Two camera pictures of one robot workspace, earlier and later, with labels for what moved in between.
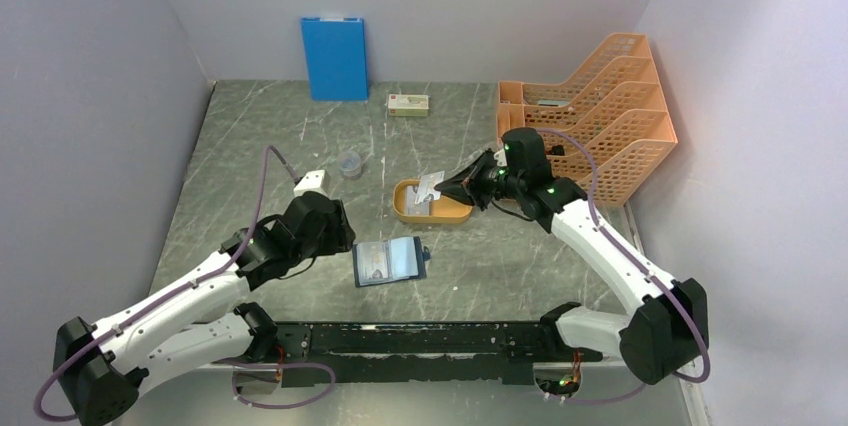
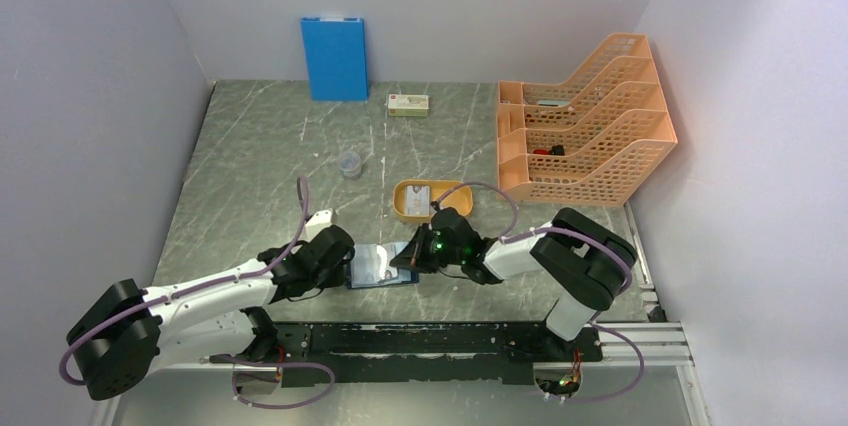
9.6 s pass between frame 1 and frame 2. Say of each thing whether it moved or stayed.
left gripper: moved
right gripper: moved
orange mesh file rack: stayed
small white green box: stayed
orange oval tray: stayed
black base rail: stayed
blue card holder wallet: stayed
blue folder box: stayed
